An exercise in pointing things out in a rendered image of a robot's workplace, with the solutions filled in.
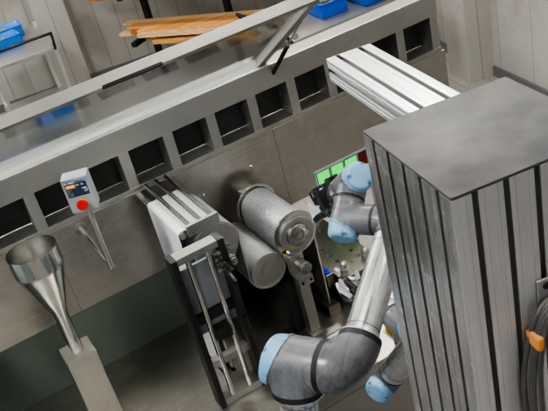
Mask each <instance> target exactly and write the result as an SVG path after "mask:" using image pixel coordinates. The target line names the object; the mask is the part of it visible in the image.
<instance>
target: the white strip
mask: <svg viewBox="0 0 548 411"><path fill-rule="evenodd" d="M137 197H138V198H139V199H140V200H141V201H142V202H143V203H144V204H145V205H146V206H147V207H148V211H149V214H150V216H151V218H152V222H153V225H154V227H155V229H156V232H157V236H158V238H159V241H160V243H161V247H162V249H163V252H164V255H165V256H166V255H168V254H173V253H175V252H177V251H179V250H181V249H182V248H183V247H182V245H181V243H180V240H179V238H180V239H181V240H184V239H185V238H186V237H187V235H186V234H185V233H184V232H183V231H184V230H185V229H183V228H182V227H181V226H180V225H179V224H178V223H177V222H176V221H175V220H174V219H172V218H171V217H170V216H169V215H168V214H167V213H166V212H165V211H164V210H163V209H162V208H161V207H160V206H159V205H158V204H157V203H156V202H155V201H152V202H151V201H150V200H149V199H148V198H147V197H146V196H145V195H144V194H143V193H141V192H140V193H138V194H137ZM203 338H204V340H205V344H206V346H207V349H208V352H209V354H210V358H212V357H214V356H216V355H217V354H216V351H215V349H214V344H213V343H212V340H211V337H210V333H209V332H207V333H206V334H203Z"/></svg>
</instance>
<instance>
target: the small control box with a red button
mask: <svg viewBox="0 0 548 411"><path fill-rule="evenodd" d="M60 184H61V186H62V189H63V190H64V194H65V196H66V198H67V200H68V203H69V205H70V208H71V210H72V212H73V213H74V214H76V213H80V212H83V211H86V210H92V209H95V208H98V207H99V195H98V193H97V191H96V188H95V185H94V183H93V180H92V178H91V175H90V172H89V170H88V168H87V167H86V168H82V169H79V170H74V171H70V172H67V173H64V174H62V175H61V180H60Z"/></svg>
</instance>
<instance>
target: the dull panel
mask: <svg viewBox="0 0 548 411"><path fill-rule="evenodd" d="M233 268H234V267H233ZM234 274H235V277H236V279H237V284H238V287H239V290H240V292H241V293H243V292H245V291H246V290H248V289H251V288H250V283H249V281H248V280H246V279H245V278H244V277H243V276H242V275H241V274H240V273H239V272H238V271H237V270H236V269H235V268H234ZM70 318H71V320H72V322H73V325H74V327H75V329H76V331H77V334H78V336H79V338H83V337H84V336H87V337H88V338H89V339H90V341H91V343H92V344H93V346H94V348H95V349H96V351H97V353H98V355H99V358H100V360H101V362H102V364H103V367H105V366H107V365H109V364H111V363H113V362H114V361H116V360H119V359H120V358H122V357H123V356H126V355H128V354H130V353H131V352H133V351H135V350H137V349H139V348H141V347H142V346H144V345H146V344H148V343H150V342H152V341H153V340H155V339H157V338H160V337H161V336H163V335H164V334H167V333H169V332H170V331H172V330H174V329H176V328H178V327H180V326H181V325H184V324H186V323H187V320H186V317H185V315H184V313H183V308H182V306H181V304H180V301H179V297H178V295H177V293H176V290H175V287H174V284H173V281H172V279H171V276H170V273H169V270H168V267H167V268H165V269H163V270H161V271H160V272H158V273H156V274H154V275H152V276H150V277H148V278H146V279H144V280H142V281H140V282H138V283H136V284H134V285H132V286H130V287H128V288H126V289H124V290H122V291H120V292H118V293H116V294H114V295H112V296H110V297H108V298H106V299H104V300H102V301H100V302H98V303H97V304H95V305H93V306H91V307H88V308H87V309H85V310H83V311H81V312H79V313H77V314H75V315H73V316H70ZM65 346H67V344H66V342H65V341H64V337H63V335H62V333H61V332H60V329H59V327H58V325H57V324H55V325H52V326H51V327H49V328H47V329H44V330H43V331H41V332H39V333H37V334H35V335H33V336H32V337H30V338H27V339H25V340H24V341H22V342H19V343H17V344H16V345H14V346H12V347H9V348H7V349H6V350H4V351H1V352H0V395H1V396H2V398H3V400H4V402H5V403H6V405H7V407H8V409H9V411H23V410H25V409H27V408H29V407H31V406H33V405H34V404H36V403H38V402H40V401H42V400H44V399H46V398H47V397H49V396H52V395H54V394H55V393H56V392H58V391H61V390H63V389H65V388H66V387H68V386H70V385H72V384H74V381H73V379H72V377H71V375H70V373H69V370H68V368H67V366H66V364H65V363H64V360H63V358H62V356H61V354H60V351H59V349H61V348H62V347H65Z"/></svg>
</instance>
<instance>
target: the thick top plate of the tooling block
mask: <svg viewBox="0 0 548 411"><path fill-rule="evenodd" d="M328 227H329V223H328V222H327V221H325V220H324V219H322V221H320V223H319V224H317V225H316V234H315V237H316V243H317V247H318V250H319V254H320V260H321V264H322V266H324V267H326V268H327V269H328V270H330V271H331V272H332V273H333V274H334V280H335V284H336V282H338V279H341V280H342V281H343V282H344V284H345V286H346V287H347V288H348V283H347V282H349V283H350V281H349V280H348V279H347V276H353V277H355V270H357V271H358V272H359V274H360V278H361V276H362V272H363V270H364V267H365V263H366V262H365V261H362V260H361V249H362V247H364V246H363V245H362V244H360V243H359V242H356V243H354V244H343V243H339V242H336V241H333V240H332V239H331V238H330V237H329V235H328V230H329V229H328ZM341 261H346V262H347V266H349V268H350V270H351V273H350V274H349V275H347V276H340V277H338V276H336V275H335V272H334V268H338V269H339V264H340V262H341ZM350 284H351V283H350ZM348 289H349V288H348Z"/></svg>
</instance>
